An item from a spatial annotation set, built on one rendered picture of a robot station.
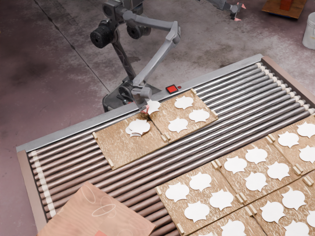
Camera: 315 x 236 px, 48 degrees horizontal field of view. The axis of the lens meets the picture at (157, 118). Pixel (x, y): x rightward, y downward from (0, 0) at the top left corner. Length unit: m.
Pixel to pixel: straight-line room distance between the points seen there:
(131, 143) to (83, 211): 0.60
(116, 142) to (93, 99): 1.72
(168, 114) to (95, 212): 0.92
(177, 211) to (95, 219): 0.47
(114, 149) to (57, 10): 3.74
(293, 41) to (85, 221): 3.74
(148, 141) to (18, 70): 2.78
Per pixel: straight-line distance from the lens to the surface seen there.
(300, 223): 2.16
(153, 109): 2.40
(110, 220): 1.99
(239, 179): 2.23
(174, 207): 2.11
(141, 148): 2.35
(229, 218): 2.10
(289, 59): 4.66
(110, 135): 2.45
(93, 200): 2.07
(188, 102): 2.60
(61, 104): 4.14
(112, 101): 3.66
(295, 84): 2.85
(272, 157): 2.37
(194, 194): 2.15
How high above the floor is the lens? 2.81
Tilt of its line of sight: 48 degrees down
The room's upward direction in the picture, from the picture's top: 5 degrees counter-clockwise
